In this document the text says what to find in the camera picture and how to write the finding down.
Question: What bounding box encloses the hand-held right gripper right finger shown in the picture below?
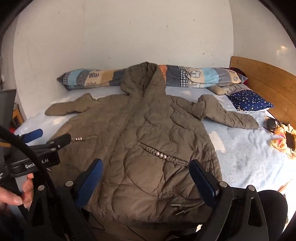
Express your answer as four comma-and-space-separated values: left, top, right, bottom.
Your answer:
188, 159, 270, 241

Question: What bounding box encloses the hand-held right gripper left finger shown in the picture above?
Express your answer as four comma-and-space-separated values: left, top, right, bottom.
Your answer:
24, 158, 104, 241

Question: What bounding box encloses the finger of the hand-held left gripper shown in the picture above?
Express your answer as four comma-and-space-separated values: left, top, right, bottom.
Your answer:
46, 133, 72, 151
20, 129, 43, 143

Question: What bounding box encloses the olive quilted hooded jacket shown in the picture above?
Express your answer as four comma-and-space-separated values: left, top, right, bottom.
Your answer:
45, 62, 260, 226

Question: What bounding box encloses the person's left hand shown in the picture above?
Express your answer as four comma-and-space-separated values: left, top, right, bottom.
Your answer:
0, 173, 35, 209

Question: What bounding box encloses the dark panel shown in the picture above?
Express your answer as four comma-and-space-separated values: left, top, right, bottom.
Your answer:
0, 89, 18, 130

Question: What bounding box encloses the rolled patchwork quilt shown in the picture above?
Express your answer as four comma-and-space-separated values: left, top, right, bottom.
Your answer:
57, 64, 248, 91

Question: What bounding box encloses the person's black-trousered leg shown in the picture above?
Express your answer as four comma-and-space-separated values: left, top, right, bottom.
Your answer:
231, 190, 288, 241

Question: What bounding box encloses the yellow floral cloth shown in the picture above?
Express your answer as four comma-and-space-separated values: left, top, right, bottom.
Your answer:
268, 123, 296, 159

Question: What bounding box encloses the black case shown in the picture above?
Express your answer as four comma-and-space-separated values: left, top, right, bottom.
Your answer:
266, 118, 277, 131

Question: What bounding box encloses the beige printed pillow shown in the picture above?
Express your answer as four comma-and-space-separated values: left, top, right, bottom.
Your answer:
207, 82, 252, 96

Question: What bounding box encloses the navy star-print pillow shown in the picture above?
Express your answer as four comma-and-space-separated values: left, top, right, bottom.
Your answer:
228, 89, 275, 112

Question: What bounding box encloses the black phone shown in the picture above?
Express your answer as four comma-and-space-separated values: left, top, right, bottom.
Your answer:
285, 131, 296, 150

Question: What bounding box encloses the dark red cloth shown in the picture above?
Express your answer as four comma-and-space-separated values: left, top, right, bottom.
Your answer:
230, 67, 248, 85

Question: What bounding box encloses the wooden headboard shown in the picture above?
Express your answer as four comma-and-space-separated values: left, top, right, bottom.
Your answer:
229, 56, 296, 127

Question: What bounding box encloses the black cable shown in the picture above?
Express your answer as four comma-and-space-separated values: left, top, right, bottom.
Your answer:
0, 125, 61, 209

